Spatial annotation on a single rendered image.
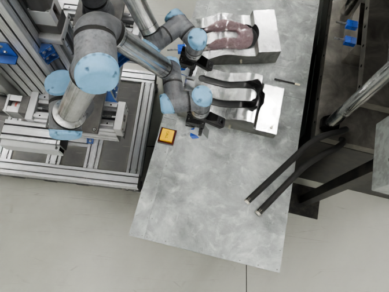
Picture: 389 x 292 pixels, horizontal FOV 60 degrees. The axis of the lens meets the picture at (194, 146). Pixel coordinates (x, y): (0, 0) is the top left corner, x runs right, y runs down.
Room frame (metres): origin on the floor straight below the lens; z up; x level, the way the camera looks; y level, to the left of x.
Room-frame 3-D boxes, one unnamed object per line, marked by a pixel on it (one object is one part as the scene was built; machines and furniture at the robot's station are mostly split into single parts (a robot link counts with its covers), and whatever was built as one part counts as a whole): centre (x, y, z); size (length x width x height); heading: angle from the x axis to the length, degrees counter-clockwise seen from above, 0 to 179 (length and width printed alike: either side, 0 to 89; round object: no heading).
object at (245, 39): (1.14, -0.11, 0.90); 0.26 x 0.18 x 0.08; 101
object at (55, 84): (0.55, 0.53, 1.20); 0.13 x 0.12 x 0.14; 15
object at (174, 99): (0.55, 0.10, 1.25); 0.11 x 0.11 x 0.08; 15
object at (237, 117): (0.78, -0.16, 0.87); 0.50 x 0.26 x 0.14; 84
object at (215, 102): (0.79, -0.14, 0.92); 0.35 x 0.16 x 0.09; 84
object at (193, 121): (0.56, 0.00, 1.09); 0.09 x 0.08 x 0.12; 84
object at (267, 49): (1.14, -0.11, 0.86); 0.50 x 0.26 x 0.11; 101
